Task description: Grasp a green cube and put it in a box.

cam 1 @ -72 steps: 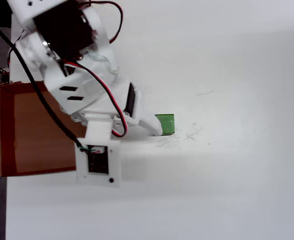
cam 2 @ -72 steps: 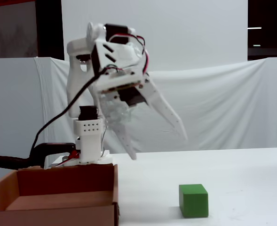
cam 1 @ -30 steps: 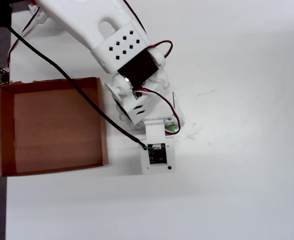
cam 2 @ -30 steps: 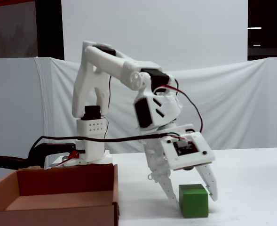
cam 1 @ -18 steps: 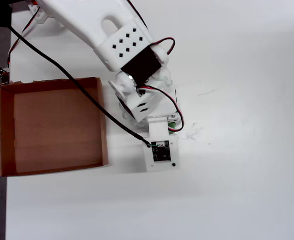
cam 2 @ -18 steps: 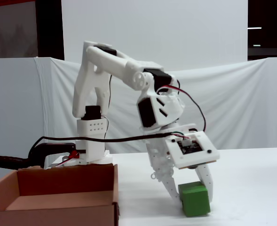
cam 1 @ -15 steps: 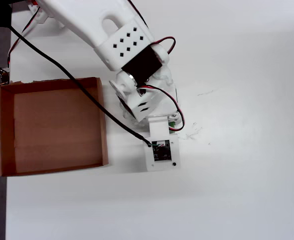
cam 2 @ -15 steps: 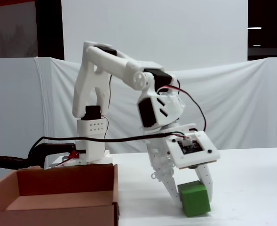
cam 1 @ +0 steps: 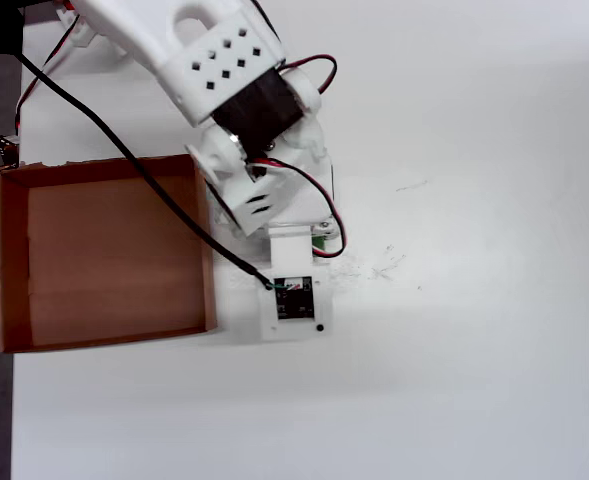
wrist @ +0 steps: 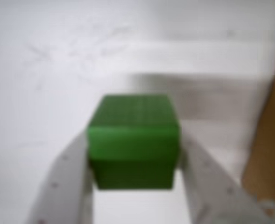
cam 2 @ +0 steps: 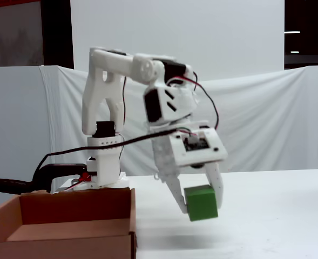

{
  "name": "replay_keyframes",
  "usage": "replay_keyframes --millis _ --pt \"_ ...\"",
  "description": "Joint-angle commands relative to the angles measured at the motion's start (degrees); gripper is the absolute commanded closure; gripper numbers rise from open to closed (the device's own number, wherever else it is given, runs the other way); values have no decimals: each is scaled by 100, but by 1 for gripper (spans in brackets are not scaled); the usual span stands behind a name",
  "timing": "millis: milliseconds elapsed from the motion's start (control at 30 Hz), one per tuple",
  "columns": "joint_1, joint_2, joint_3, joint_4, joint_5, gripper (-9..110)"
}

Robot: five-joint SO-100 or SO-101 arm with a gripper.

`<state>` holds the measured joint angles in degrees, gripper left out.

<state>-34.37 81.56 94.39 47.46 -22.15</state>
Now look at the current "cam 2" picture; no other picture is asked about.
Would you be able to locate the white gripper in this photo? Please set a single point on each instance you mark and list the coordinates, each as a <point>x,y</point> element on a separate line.
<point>162,156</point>

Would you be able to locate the green cube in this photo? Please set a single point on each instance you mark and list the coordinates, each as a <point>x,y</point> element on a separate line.
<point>202,202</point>

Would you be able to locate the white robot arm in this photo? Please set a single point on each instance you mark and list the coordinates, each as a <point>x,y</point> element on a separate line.
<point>99,81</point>

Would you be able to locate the brown cardboard box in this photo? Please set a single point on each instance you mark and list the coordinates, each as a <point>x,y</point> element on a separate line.
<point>67,207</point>

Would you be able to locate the white draped cloth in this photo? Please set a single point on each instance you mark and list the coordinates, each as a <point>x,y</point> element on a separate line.
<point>256,121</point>

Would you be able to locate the black table clamp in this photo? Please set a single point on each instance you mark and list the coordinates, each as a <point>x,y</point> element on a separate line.
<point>61,168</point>

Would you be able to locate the white backdrop panel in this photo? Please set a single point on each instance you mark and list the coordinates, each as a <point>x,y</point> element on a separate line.
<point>175,32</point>

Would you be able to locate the pale grey partition panel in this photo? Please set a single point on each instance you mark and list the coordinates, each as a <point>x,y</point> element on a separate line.
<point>13,121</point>

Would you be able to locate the dark window pane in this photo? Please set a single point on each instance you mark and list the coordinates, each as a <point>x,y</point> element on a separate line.
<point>315,16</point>

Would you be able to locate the black pillar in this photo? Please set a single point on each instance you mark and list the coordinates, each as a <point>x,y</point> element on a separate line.
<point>57,32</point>

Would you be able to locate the white camera mount with board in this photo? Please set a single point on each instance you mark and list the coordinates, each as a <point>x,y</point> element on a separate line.
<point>191,156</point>

